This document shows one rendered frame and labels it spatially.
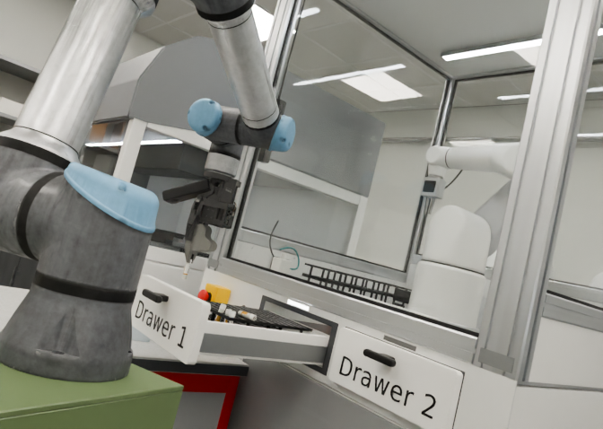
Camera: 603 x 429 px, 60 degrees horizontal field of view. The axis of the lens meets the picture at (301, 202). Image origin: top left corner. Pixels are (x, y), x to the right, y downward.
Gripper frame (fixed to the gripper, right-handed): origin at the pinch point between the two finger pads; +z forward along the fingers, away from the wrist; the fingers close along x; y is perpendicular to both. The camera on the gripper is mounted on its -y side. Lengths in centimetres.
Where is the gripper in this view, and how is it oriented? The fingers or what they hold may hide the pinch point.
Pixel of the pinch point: (187, 256)
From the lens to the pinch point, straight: 122.3
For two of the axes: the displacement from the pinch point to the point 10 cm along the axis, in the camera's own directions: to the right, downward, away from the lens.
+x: 1.6, 1.4, 9.8
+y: 9.6, 2.3, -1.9
